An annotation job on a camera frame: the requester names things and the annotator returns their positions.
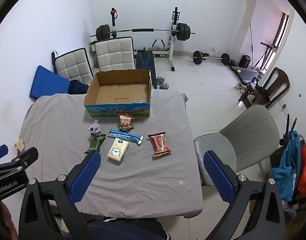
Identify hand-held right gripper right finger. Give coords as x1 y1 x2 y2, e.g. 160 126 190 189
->
203 151 286 240

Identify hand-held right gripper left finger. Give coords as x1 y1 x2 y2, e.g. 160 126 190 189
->
19 151 101 240

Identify green snack packet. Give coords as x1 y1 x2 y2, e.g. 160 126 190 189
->
83 133 106 155

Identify yellow tissue pack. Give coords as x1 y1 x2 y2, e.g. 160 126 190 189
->
107 138 130 163

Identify pink cloth item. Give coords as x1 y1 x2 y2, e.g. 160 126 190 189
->
88 120 102 134

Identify long blue packet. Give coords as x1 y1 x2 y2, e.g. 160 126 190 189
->
107 129 144 145

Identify red snack packet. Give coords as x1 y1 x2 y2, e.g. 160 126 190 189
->
148 131 172 158

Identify orange mushroom snack packet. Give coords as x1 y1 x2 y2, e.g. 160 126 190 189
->
118 113 136 132

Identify cardboard box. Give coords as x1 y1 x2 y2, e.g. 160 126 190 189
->
83 69 153 117

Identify person's left forearm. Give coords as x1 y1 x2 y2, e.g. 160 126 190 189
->
0 200 19 240

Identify beige paper note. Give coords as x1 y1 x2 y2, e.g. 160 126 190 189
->
15 138 25 153

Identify person's legs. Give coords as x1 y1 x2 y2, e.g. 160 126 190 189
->
87 218 171 240

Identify blue cloth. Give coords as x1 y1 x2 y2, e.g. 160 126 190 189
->
270 130 302 202

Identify blue foam mat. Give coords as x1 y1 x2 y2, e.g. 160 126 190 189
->
29 65 79 102

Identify black poles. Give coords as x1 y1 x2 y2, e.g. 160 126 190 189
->
279 114 298 146

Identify dark blue jacket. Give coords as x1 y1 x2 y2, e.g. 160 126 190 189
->
69 79 90 95

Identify white cushioned chair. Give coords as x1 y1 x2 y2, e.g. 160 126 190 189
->
94 37 136 73
52 47 95 86

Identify treadmill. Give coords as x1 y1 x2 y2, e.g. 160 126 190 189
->
229 65 265 84

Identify chrome dumbbells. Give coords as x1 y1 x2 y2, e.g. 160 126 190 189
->
156 76 170 91

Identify brown wooden chair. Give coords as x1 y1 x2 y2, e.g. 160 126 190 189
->
238 67 291 109

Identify short barbell with black plates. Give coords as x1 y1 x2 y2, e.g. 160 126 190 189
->
190 50 231 67

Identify black weight bench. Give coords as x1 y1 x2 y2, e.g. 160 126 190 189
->
134 50 159 89

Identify thin black rod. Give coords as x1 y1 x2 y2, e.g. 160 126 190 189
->
249 22 255 53

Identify long barbell with black plates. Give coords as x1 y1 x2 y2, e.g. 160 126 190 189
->
90 22 196 42

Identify window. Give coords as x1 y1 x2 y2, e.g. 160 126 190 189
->
270 12 291 53

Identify grey bench handle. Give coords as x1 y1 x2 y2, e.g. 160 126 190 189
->
152 38 166 53

